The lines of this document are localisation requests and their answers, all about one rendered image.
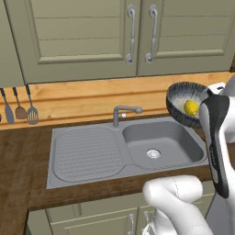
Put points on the wide olive wall cupboard door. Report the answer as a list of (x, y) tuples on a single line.
[(79, 36)]

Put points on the yellow lemon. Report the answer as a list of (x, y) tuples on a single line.
[(191, 107)]

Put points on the grey hanging spoon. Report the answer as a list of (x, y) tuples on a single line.
[(8, 113)]

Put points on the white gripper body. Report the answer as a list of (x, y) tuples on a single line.
[(218, 88)]

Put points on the dark striped bowl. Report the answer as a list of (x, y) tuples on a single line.
[(177, 101)]

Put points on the olive base cupboard door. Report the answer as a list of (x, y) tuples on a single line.
[(141, 220), (91, 225)]

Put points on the grey slotted hanging spatula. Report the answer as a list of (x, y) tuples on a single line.
[(32, 114)]

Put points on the plain olive wall cupboard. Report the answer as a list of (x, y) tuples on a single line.
[(9, 46)]

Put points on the brown hanging spatula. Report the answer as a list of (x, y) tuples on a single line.
[(20, 111)]

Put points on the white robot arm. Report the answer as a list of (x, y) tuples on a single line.
[(180, 211)]

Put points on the grey sink with drainer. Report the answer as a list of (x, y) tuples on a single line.
[(91, 153)]

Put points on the grey sink tap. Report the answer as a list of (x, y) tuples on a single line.
[(117, 114)]

